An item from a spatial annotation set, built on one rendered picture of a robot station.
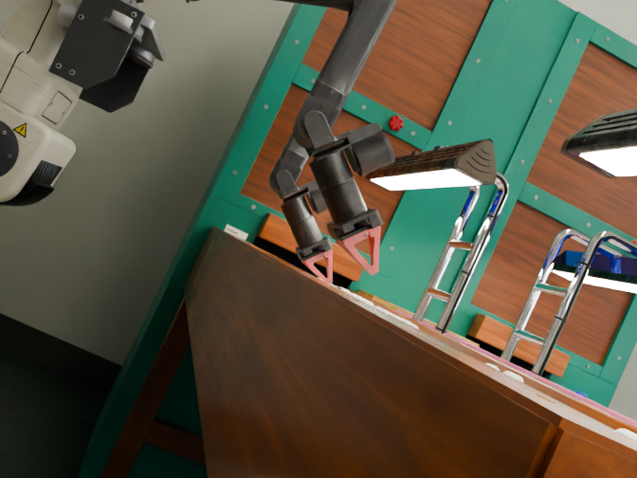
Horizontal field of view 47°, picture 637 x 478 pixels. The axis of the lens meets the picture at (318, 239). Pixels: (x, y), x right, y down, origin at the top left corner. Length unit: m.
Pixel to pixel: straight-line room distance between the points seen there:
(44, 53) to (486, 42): 1.29
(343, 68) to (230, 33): 1.86
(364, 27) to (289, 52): 0.88
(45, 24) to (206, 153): 1.60
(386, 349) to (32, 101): 1.06
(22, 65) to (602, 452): 1.23
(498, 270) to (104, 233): 1.51
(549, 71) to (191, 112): 1.37
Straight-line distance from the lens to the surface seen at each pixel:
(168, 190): 2.92
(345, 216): 1.14
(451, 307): 1.55
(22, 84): 1.35
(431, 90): 2.16
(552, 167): 2.29
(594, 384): 2.42
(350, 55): 1.18
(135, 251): 2.93
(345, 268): 1.99
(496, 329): 2.16
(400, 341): 0.34
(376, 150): 1.15
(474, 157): 1.32
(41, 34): 1.41
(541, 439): 0.22
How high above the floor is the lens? 0.77
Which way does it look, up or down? 2 degrees up
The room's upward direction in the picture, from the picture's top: 25 degrees clockwise
